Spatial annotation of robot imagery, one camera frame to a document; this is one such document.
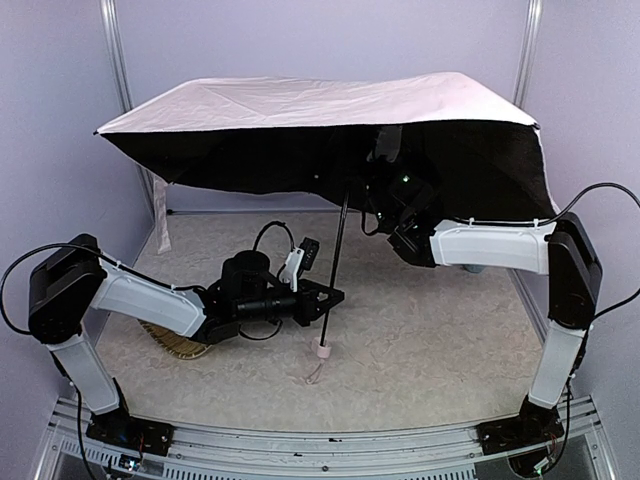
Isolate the aluminium corner post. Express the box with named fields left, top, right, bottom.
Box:
left=99, top=0, right=155, bottom=220
left=512, top=0, right=543, bottom=109

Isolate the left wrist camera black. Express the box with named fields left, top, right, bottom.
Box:
left=299, top=237, right=320, bottom=271

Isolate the left aluminium corner post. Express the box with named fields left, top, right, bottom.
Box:
left=99, top=0, right=155, bottom=220

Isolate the woven bamboo tray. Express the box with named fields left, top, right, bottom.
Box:
left=138, top=320, right=212, bottom=360

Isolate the light blue paper cup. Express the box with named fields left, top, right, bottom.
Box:
left=463, top=264, right=486, bottom=274

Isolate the left camera black cable loop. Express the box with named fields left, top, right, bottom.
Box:
left=253, top=221, right=296, bottom=286

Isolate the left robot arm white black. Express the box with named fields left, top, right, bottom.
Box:
left=28, top=234, right=345, bottom=415

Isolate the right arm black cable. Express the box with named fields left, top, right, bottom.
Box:
left=449, top=182, right=640, bottom=319

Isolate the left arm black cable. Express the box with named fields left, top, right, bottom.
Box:
left=0, top=243, right=121, bottom=335

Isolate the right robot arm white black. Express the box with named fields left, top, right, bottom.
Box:
left=362, top=171, right=602, bottom=422

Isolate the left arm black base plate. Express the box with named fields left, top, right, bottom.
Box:
left=86, top=410, right=175, bottom=457

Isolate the right aluminium corner post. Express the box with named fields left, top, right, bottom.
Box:
left=512, top=0, right=543, bottom=109

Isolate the aluminium front rail frame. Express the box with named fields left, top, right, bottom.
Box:
left=28, top=397, right=621, bottom=479

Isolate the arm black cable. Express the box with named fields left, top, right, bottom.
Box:
left=449, top=182, right=640, bottom=319
left=0, top=243, right=121, bottom=335

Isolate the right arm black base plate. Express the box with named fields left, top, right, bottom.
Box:
left=476, top=407, right=564, bottom=455

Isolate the pink and black folding umbrella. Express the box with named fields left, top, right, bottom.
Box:
left=92, top=72, right=562, bottom=386

